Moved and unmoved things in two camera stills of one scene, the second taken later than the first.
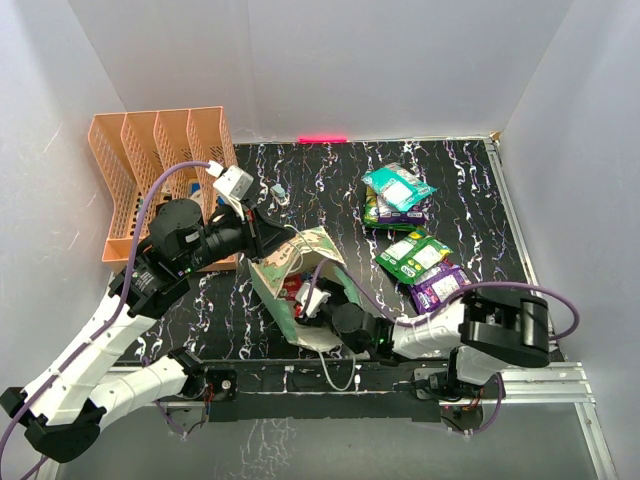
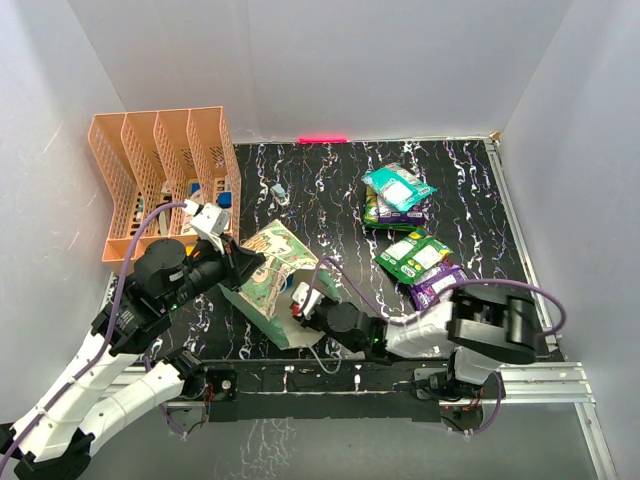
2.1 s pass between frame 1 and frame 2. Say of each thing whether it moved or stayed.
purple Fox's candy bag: stayed
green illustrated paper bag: moved
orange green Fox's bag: stayed
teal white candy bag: stayed
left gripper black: moved
